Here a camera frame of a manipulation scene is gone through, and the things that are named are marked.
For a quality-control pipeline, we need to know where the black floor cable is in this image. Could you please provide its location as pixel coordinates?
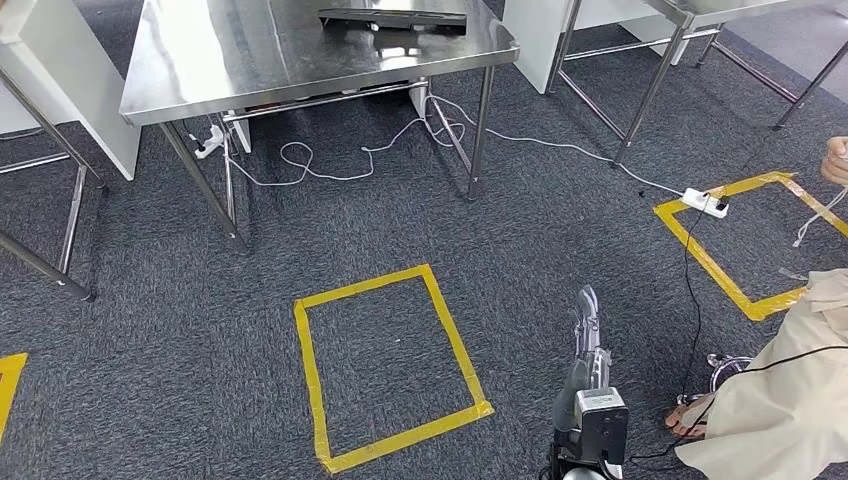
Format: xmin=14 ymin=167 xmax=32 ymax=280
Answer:
xmin=625 ymin=195 xmax=730 ymax=465

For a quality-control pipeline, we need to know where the person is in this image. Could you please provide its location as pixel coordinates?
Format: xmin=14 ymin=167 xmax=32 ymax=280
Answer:
xmin=664 ymin=135 xmax=848 ymax=480

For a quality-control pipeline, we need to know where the white controller strap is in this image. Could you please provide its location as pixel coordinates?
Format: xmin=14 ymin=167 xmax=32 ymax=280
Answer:
xmin=791 ymin=184 xmax=848 ymax=250

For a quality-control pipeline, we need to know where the yellow floor tape square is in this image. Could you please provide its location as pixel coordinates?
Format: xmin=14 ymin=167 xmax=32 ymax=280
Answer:
xmin=652 ymin=170 xmax=848 ymax=324
xmin=292 ymin=264 xmax=496 ymax=476

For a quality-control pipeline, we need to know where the stainless steel table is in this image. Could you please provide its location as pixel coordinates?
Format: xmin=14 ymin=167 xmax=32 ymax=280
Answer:
xmin=0 ymin=66 xmax=109 ymax=303
xmin=545 ymin=0 xmax=848 ymax=168

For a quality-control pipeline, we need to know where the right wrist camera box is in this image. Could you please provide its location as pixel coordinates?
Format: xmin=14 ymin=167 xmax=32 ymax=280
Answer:
xmin=572 ymin=387 xmax=631 ymax=466

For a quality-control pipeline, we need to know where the chrome stool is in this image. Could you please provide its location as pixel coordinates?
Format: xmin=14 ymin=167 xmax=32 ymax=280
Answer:
xmin=705 ymin=352 xmax=755 ymax=393

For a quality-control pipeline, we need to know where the black plastic panel part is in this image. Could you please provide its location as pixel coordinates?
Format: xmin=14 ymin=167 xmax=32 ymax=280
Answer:
xmin=317 ymin=7 xmax=469 ymax=36

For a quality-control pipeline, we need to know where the thin black headset cable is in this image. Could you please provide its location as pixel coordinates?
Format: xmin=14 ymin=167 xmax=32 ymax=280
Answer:
xmin=688 ymin=344 xmax=848 ymax=425

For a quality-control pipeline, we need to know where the white power strip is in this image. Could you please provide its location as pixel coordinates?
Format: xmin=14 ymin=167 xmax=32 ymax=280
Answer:
xmin=680 ymin=187 xmax=731 ymax=221
xmin=192 ymin=124 xmax=227 ymax=161

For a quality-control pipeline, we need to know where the white floor cable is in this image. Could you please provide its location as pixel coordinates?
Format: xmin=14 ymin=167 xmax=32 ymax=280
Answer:
xmin=225 ymin=94 xmax=687 ymax=197

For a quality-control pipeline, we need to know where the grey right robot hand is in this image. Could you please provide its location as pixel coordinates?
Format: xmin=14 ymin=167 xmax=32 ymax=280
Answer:
xmin=552 ymin=284 xmax=613 ymax=433

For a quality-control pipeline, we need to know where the stainless steel workbench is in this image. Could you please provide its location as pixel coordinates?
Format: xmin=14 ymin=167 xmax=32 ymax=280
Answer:
xmin=119 ymin=0 xmax=522 ymax=257

